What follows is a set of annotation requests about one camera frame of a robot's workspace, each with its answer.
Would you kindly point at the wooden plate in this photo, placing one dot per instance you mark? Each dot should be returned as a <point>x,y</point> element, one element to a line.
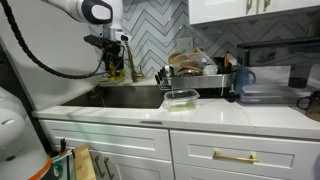
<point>175,57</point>

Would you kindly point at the blue pitcher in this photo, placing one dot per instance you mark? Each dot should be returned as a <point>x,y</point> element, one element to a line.
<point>243,78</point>

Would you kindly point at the white upper cabinet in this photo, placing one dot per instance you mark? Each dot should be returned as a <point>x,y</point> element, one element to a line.
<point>220,10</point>

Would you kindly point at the steel dish rack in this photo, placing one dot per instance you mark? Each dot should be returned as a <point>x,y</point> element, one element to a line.
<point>196,81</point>

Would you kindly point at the wooden cutting board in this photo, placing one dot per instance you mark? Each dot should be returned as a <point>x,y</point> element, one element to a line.
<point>84,163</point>

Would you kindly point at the black countertop appliance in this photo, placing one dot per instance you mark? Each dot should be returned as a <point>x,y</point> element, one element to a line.
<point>280,50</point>

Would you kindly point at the clear plastic bowl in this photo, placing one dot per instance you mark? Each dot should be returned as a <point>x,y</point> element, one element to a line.
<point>196,61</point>

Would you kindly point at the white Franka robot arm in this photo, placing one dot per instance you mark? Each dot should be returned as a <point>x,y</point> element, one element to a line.
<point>70,8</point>

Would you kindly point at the stainless steel sink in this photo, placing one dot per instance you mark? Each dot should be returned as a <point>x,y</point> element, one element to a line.
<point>126,97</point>

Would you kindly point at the teal stand frame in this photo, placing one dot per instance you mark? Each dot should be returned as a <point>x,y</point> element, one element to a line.
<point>63,165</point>

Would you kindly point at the dark glass mug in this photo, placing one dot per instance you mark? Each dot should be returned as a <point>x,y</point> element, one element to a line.
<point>313,105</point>

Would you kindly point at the baby bottle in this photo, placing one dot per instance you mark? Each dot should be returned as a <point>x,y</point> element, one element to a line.
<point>167,71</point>

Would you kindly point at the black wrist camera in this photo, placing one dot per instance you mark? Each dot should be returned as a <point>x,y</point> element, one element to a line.
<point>98,41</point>

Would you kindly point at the white cup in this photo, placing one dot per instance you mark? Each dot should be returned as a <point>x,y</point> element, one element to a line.
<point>210,69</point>

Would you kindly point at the yellow sponge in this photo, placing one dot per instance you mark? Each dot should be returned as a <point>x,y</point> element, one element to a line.
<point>103,80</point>

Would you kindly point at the green spoon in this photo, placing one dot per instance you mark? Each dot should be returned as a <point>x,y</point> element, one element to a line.
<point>183,106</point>

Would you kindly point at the dark counter edge label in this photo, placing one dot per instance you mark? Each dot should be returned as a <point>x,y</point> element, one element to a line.
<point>150,122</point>

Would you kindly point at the clear plastic lunchbox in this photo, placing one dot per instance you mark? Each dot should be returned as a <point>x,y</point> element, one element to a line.
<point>180,96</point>

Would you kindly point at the white wall outlet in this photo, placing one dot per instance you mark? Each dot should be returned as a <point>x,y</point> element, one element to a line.
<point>184,45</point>

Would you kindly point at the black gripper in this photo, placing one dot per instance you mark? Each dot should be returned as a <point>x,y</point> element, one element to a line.
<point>112,52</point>

